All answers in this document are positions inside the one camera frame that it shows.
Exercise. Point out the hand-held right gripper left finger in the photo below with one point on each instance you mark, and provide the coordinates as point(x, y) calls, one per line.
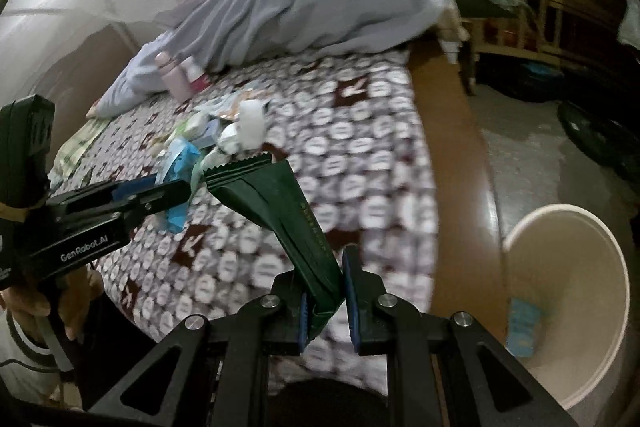
point(302, 322)

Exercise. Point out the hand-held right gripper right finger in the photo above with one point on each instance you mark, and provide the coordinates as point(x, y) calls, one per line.
point(352, 302)

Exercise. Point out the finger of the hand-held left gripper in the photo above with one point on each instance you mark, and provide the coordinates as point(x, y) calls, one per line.
point(165, 197)
point(135, 188)

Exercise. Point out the blue plastic packet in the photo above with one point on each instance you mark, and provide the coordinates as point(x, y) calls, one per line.
point(180, 162)

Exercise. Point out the dark green wrapper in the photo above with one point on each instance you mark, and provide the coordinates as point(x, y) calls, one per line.
point(280, 207)

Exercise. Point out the white round bin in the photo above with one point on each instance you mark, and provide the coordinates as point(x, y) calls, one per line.
point(565, 267)

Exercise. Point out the person's left hand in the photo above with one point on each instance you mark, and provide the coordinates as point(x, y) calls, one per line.
point(25, 304)

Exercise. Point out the green patterned cloth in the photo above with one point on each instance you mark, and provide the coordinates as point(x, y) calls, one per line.
point(75, 149)

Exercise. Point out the small white bottle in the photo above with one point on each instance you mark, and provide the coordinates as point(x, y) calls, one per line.
point(250, 122)

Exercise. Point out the white bottle with pink base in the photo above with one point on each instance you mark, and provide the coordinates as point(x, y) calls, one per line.
point(194, 69)

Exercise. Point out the brown white printed blanket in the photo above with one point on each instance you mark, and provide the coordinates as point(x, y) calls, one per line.
point(350, 157)

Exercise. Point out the light blue packet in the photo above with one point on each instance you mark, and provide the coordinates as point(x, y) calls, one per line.
point(525, 327)

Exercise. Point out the black blue bag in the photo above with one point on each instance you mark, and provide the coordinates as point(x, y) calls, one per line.
point(525, 74)

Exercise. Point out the black floor fan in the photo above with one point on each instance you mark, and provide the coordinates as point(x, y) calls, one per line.
point(595, 137)

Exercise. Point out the white cloth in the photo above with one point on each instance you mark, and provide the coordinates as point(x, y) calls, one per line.
point(631, 24)

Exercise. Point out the wooden bed frame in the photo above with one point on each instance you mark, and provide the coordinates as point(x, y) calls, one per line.
point(460, 157)

